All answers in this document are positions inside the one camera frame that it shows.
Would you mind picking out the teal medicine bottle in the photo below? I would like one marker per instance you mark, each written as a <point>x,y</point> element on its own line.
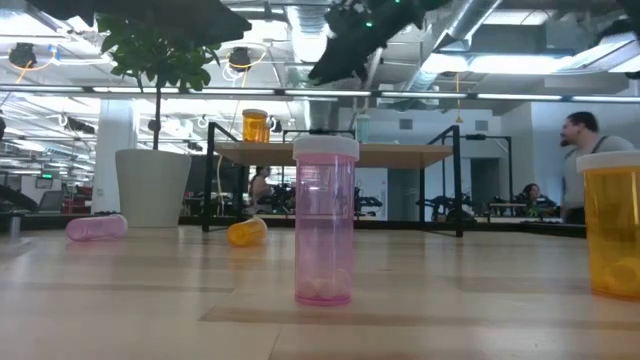
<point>362,129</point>

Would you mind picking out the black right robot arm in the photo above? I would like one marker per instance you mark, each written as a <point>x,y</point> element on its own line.
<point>400,12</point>

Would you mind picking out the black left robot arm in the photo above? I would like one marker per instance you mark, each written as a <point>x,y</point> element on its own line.
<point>125,10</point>

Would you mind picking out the tall pink medicine bottle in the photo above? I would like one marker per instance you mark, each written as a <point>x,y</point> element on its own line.
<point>325,225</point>

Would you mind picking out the small orange medicine bottle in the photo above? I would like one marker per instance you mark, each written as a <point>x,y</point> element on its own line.
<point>246,232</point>

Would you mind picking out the small pink medicine bottle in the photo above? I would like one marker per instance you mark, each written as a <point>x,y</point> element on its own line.
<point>97,228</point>

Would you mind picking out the wide orange medicine bottle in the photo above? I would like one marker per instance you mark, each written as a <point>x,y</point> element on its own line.
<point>610,225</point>

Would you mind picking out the long led light bar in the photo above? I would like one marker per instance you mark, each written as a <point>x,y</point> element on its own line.
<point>225,92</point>

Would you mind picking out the green leafy potted tree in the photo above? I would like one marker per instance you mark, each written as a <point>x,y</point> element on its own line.
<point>160,55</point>

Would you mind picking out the black background robot station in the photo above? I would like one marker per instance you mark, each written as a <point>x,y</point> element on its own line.
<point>284,197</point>
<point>370,204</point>

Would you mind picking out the person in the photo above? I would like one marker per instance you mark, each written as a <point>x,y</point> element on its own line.
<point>532,197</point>
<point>260,185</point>
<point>580,135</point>

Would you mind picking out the white plant pot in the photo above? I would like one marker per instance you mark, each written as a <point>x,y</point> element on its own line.
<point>152,190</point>

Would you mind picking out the silver round ventilation duct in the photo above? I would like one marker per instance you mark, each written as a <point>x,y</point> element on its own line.
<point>300,50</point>
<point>475,17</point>

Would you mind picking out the wooden shelf black frame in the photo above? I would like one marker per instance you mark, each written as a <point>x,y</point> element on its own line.
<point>400,156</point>

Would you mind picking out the black metal background frame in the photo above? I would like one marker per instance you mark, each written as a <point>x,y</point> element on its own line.
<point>487,136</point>

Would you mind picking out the black aluminium rail frame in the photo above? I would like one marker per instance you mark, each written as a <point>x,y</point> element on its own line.
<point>50,223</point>
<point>520,229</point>

